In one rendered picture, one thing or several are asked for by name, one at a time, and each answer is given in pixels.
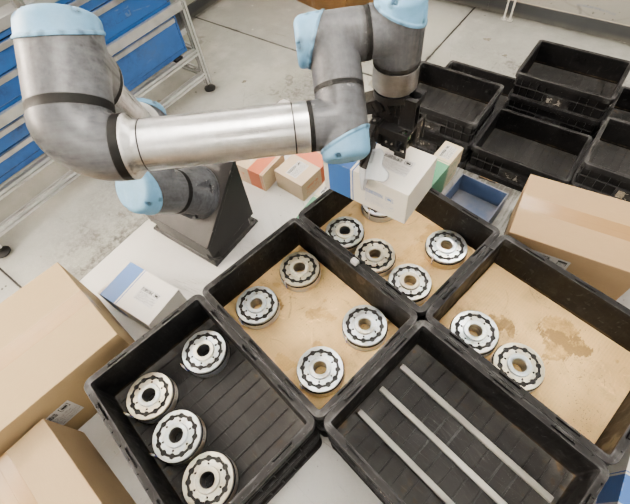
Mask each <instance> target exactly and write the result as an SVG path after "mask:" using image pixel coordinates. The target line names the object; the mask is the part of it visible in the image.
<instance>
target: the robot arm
mask: <svg viewBox="0 0 630 504"><path fill-rule="evenodd" d="M427 16H428V0H374V2H372V3H367V4H365V5H357V6H349V7H342V8H335V9H327V10H325V9H321V10H317V11H311V12H307V13H304V14H300V15H298V16H297V17H296V18H295V20H294V23H293V26H294V34H295V42H296V50H297V58H298V65H299V67H300V68H301V69H308V70H311V72H312V79H313V87H314V96H315V100H308V101H305V100H304V101H295V102H286V103H277V104H268V105H258V106H249V107H240V108H231V109H221V110H212V111H203V112H194V113H185V114H175V115H167V114H166V110H165V108H164V107H163V106H162V105H161V104H160V103H158V102H156V101H152V100H150V99H145V98H135V97H134V96H133V94H132V93H131V92H130V91H129V90H128V89H127V88H126V86H125V85H124V81H123V75H122V72H121V70H120V67H119V66H118V64H117V63H116V61H115V60H114V59H113V57H112V56H111V55H110V54H109V52H108V50H107V47H106V42H105V36H106V33H105V32H104V29H103V24H102V22H101V20H100V19H99V18H98V17H97V16H96V15H94V14H93V13H91V12H89V11H87V10H85V9H82V8H79V7H75V6H70V5H65V4H57V3H36V4H30V5H26V6H23V7H20V8H18V9H17V10H16V11H15V12H13V14H12V16H11V29H12V35H11V36H10V37H11V39H12V40H13V44H14V50H15V56H16V63H17V69H18V76H19V82H20V89H21V95H22V101H23V109H24V119H25V123H26V127H27V129H28V131H29V133H30V135H31V137H32V139H33V140H34V141H35V143H36V144H37V145H38V146H39V148H40V149H41V150H42V151H43V152H44V153H45V154H47V155H48V156H49V157H50V158H51V159H53V160H54V161H56V162H57V163H59V164H61V165H62V166H64V167H66V168H68V169H70V170H72V171H74V172H76V173H79V174H81V175H84V176H87V177H91V178H95V179H99V180H106V181H115V187H116V192H117V195H118V198H119V200H120V201H121V203H122V204H123V205H124V206H125V207H126V208H127V209H128V210H129V211H131V212H133V213H136V214H145V215H155V214H180V215H182V216H184V217H187V218H189V219H195V220H196V219H205V218H207V217H209V216H210V215H211V214H212V213H213V212H214V211H215V209H216V208H217V205H218V202H219V198H220V189H219V184H218V181H217V178H216V176H215V175H214V173H213V172H212V171H211V170H210V169H208V168H207V167H205V166H201V165H207V164H216V163H225V162H233V161H242V160H250V159H259V158H268V157H276V156H285V155H293V154H302V153H311V152H320V154H321V155H322V159H323V161H324V162H325V163H327V164H344V163H350V162H355V161H359V160H360V163H359V166H360V168H359V178H360V186H361V190H363V191H364V190H365V188H366V184H367V181H368V180H375V181H381V182H385V181H387V180H388V178H389V172H388V171H387V170H386V168H385V167H384V166H383V159H384V152H383V150H382V149H380V148H376V143H378V144H380V145H381V146H383V147H386V148H388V149H389V150H391V151H393V152H394V155H395V156H398V157H400V158H402V159H405V157H406V150H407V149H408V148H409V147H410V146H411V145H416V143H417V142H418V141H419V137H423V133H424V127H425V121H426V115H427V114H424V113H421V112H420V107H421V103H422V102H423V100H424V99H425V98H426V93H427V91H425V90H422V89H419V88H417V85H418V78H419V71H420V63H421V57H422V50H423V43H424V35H425V28H426V26H427V23H428V18H427ZM371 60H373V73H372V86H373V90H371V91H367V92H365V90H364V81H363V72H362V63H361V62H365V61H371ZM369 114H372V118H373V119H372V120H371V121H370V123H368V116H367V115H369ZM422 121H423V124H422ZM421 124H422V131H421ZM375 148H376V149H375ZM402 151H404V153H402ZM182 167H184V168H182ZM175 168H181V169H175Z"/></svg>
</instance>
